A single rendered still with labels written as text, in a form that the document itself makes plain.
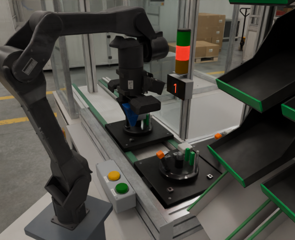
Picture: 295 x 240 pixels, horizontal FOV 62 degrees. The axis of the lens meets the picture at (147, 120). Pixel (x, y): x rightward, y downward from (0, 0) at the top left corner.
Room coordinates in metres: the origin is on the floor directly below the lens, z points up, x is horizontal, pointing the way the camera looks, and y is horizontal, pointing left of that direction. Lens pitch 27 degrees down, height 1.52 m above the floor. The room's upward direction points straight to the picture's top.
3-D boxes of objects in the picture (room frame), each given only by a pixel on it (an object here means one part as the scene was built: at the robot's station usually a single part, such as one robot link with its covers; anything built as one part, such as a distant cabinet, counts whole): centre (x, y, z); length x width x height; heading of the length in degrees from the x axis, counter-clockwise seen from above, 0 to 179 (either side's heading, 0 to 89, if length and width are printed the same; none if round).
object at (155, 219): (0.87, 0.15, 0.91); 0.89 x 0.06 x 0.11; 28
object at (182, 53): (0.92, -0.13, 1.33); 0.05 x 0.05 x 0.05
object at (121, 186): (0.61, 0.08, 0.96); 0.04 x 0.04 x 0.02
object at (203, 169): (0.70, -0.11, 1.01); 0.24 x 0.24 x 0.13; 28
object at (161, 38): (0.60, 0.01, 1.43); 0.12 x 0.08 x 0.11; 136
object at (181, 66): (0.92, -0.13, 1.28); 0.05 x 0.05 x 0.05
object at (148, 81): (0.59, 0.00, 1.33); 0.07 x 0.07 x 0.06; 26
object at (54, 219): (0.41, 0.18, 1.09); 0.07 x 0.07 x 0.06; 66
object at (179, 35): (0.92, -0.13, 1.38); 0.05 x 0.05 x 0.05
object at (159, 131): (1.00, 0.04, 0.96); 0.24 x 0.24 x 0.02; 28
